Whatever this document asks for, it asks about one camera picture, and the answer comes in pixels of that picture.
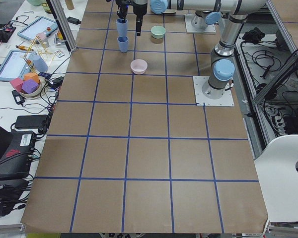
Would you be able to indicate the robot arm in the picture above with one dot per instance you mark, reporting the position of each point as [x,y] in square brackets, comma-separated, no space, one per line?
[159,7]
[238,11]

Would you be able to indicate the mint green bowl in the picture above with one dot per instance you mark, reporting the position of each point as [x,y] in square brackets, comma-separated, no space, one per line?
[158,32]

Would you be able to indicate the pink bowl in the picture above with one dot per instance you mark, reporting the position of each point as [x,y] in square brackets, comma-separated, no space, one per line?
[138,66]

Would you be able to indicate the cardboard tube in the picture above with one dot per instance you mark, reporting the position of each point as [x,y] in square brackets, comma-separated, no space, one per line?
[69,4]

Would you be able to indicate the teach pendant tablet far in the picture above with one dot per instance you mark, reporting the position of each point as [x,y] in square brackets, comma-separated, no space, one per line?
[40,25]

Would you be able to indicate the teach pendant tablet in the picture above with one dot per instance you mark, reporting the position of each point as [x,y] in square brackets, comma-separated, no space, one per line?
[14,66]
[40,25]

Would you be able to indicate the pink cup on desk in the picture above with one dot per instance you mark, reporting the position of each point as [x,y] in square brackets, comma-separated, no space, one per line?
[41,37]

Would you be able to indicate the light blue cylinder cup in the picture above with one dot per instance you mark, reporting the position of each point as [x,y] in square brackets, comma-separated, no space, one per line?
[39,63]

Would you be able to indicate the teach pendant tablet near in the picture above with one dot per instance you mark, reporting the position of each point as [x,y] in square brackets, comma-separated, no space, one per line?
[14,66]

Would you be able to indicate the bowl of foam cubes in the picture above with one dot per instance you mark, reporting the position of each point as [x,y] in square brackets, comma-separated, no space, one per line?
[29,86]

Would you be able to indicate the black power adapter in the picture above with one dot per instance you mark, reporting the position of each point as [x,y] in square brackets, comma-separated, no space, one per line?
[29,122]

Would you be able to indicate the white chair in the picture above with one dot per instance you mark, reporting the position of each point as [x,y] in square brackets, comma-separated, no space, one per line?
[278,178]

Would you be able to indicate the aluminium frame post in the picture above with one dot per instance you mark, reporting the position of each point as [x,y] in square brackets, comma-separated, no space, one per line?
[62,22]

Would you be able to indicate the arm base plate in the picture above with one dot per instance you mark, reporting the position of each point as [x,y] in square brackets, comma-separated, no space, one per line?
[205,95]
[196,24]

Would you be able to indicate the gold wire rack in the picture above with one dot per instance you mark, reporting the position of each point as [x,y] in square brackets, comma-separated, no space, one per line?
[38,48]

